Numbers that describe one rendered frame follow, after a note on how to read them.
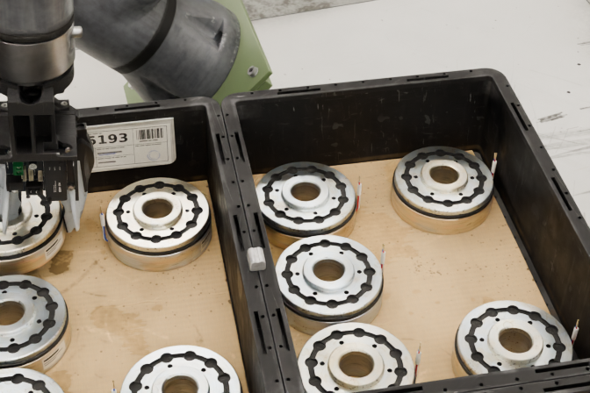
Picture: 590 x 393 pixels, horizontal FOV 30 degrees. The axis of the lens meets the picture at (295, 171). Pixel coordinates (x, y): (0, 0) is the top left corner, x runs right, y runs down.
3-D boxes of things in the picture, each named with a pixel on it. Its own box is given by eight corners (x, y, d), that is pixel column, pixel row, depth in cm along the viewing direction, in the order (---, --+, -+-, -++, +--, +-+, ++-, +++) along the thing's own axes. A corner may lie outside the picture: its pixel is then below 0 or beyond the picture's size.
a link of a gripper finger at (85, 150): (53, 199, 103) (31, 130, 97) (53, 187, 105) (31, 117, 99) (103, 190, 104) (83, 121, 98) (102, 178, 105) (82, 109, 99)
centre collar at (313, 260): (362, 286, 102) (363, 282, 101) (312, 298, 100) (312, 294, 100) (343, 250, 105) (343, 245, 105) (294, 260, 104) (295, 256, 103)
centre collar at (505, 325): (550, 362, 95) (551, 358, 95) (495, 368, 95) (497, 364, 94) (532, 319, 99) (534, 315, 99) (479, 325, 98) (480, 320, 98)
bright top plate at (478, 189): (507, 206, 111) (508, 202, 110) (413, 223, 109) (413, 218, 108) (471, 143, 118) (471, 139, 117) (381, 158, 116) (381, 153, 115)
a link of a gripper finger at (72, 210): (67, 266, 104) (44, 196, 97) (66, 222, 108) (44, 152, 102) (100, 260, 104) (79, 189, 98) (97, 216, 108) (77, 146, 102)
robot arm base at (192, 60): (140, 88, 140) (77, 51, 134) (210, -9, 138) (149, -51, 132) (181, 139, 128) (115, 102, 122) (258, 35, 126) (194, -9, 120)
